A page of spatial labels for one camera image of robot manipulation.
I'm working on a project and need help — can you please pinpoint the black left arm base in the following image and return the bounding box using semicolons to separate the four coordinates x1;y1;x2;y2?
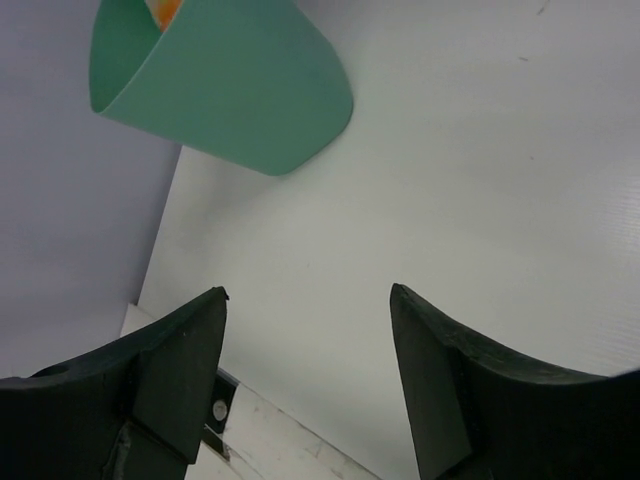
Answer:
202;369;239;462

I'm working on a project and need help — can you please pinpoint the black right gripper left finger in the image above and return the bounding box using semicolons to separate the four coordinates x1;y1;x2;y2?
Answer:
1;287;228;479

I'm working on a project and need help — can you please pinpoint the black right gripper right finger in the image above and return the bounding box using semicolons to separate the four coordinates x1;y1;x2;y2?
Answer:
390;284;639;479

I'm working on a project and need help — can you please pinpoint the short orange juice bottle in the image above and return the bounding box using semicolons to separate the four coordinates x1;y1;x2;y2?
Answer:
144;0;182;32

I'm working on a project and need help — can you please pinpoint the green plastic bin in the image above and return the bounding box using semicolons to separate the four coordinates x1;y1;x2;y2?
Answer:
89;1;354;176

